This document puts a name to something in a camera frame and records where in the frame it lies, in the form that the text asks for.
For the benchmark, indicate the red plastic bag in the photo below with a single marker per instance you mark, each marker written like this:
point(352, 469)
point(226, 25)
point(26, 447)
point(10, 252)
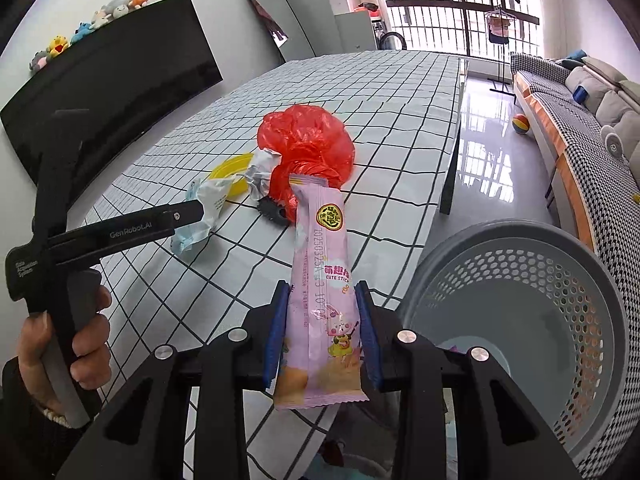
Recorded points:
point(310, 140)

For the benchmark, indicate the silver foil wrapper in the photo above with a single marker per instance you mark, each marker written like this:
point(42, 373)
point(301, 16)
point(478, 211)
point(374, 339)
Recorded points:
point(257, 170)

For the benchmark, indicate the row of plush toys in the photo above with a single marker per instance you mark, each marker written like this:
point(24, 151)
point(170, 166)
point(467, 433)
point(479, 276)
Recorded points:
point(112, 7)

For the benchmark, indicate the yellow plastic lid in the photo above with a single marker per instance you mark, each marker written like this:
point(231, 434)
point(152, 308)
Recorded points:
point(225, 170)

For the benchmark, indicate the person's left hand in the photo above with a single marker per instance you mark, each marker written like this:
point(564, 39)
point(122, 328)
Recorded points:
point(92, 340)

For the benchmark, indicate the window grille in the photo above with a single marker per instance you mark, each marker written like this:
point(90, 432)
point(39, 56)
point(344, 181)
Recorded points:
point(435, 25)

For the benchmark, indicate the person's left forearm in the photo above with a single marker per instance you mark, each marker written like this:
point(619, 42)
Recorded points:
point(25, 440)

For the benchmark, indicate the black stand with hanging clothes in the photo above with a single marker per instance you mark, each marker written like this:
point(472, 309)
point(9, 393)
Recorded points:
point(498, 30)

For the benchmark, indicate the blue pillow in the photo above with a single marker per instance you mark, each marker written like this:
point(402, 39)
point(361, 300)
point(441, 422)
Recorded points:
point(577, 55)

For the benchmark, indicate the standing mirror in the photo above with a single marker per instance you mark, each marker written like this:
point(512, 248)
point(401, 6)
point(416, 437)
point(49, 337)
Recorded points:
point(295, 35)

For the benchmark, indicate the dark table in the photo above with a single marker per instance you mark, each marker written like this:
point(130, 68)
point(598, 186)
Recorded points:
point(450, 185)

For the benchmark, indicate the black television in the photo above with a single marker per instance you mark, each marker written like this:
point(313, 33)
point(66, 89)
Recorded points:
point(125, 75)

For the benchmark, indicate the black toothed clip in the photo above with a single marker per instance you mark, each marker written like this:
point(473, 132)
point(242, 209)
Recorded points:
point(272, 211)

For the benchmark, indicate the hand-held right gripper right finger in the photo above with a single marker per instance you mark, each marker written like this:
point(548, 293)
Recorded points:
point(370, 340)

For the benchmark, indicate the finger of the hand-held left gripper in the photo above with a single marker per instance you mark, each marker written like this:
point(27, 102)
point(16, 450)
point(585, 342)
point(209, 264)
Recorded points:
point(190, 212)

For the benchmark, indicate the colourful ball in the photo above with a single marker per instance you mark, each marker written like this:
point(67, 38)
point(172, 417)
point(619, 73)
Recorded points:
point(521, 124)

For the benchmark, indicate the red item on cabinet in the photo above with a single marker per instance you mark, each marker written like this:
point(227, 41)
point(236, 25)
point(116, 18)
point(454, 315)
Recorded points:
point(367, 10)

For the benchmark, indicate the grey perforated plastic basket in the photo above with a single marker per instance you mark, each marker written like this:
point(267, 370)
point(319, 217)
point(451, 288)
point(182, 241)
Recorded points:
point(525, 280)

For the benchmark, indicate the pink snack packet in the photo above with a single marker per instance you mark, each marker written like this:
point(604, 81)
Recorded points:
point(325, 280)

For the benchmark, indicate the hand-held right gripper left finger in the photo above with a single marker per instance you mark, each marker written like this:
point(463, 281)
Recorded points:
point(274, 340)

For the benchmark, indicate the white cabinet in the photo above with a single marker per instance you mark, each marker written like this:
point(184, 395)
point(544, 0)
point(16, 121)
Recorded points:
point(355, 32)

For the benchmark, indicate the white round device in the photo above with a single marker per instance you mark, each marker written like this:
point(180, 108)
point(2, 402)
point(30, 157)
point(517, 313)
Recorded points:
point(612, 142)

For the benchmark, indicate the white checked tablecloth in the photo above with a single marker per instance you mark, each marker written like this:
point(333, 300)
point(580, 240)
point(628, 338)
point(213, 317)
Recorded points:
point(380, 110)

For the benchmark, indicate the houndstooth sofa cover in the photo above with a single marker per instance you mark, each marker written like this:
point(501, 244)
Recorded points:
point(580, 120)

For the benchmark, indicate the white blue wipe packet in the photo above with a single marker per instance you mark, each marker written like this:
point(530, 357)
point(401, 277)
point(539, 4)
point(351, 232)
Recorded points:
point(210, 200)

